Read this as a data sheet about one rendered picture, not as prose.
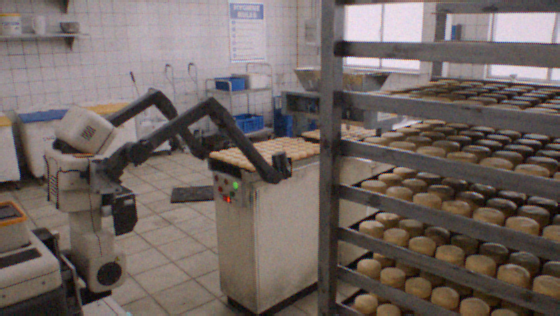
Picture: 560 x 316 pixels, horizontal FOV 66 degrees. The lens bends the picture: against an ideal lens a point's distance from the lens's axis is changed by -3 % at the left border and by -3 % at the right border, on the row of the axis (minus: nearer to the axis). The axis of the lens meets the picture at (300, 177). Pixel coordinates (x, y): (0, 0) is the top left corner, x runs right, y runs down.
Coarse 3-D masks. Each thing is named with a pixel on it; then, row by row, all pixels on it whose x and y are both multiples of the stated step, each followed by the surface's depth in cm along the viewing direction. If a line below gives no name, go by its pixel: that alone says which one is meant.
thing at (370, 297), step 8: (360, 296) 98; (368, 296) 98; (376, 296) 99; (360, 304) 95; (368, 304) 95; (376, 304) 95; (384, 304) 95; (392, 304) 97; (360, 312) 95; (368, 312) 95; (376, 312) 96; (384, 312) 92; (392, 312) 92; (400, 312) 95; (408, 312) 95; (416, 312) 93
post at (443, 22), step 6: (438, 18) 108; (444, 18) 107; (450, 18) 108; (438, 24) 108; (444, 24) 107; (450, 24) 109; (438, 30) 109; (444, 30) 108; (450, 30) 109; (438, 36) 109; (444, 36) 108; (438, 66) 111; (444, 66) 111; (432, 72) 112; (438, 72) 111; (444, 72) 112
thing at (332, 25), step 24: (336, 0) 74; (336, 24) 76; (336, 48) 77; (336, 72) 79; (336, 96) 80; (336, 120) 81; (336, 144) 83; (336, 168) 85; (336, 192) 86; (336, 216) 88; (336, 240) 90; (336, 264) 92; (336, 288) 94
